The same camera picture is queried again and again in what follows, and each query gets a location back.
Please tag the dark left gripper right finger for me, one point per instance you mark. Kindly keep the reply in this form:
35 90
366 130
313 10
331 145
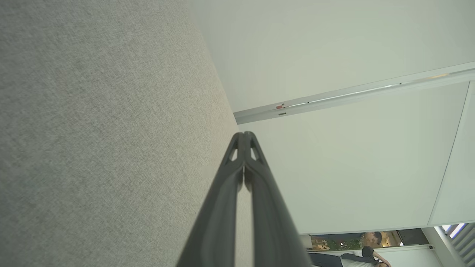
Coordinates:
274 230

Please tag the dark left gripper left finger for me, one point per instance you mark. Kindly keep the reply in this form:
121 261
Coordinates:
219 222

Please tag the person in dark shirt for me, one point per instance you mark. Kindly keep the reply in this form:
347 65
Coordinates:
356 257

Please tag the grey fabric sofa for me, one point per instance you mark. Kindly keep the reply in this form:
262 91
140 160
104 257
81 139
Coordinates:
92 129

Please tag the white window blind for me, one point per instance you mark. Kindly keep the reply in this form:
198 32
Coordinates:
462 241

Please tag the silver wall trim strip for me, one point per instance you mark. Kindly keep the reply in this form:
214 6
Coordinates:
334 100

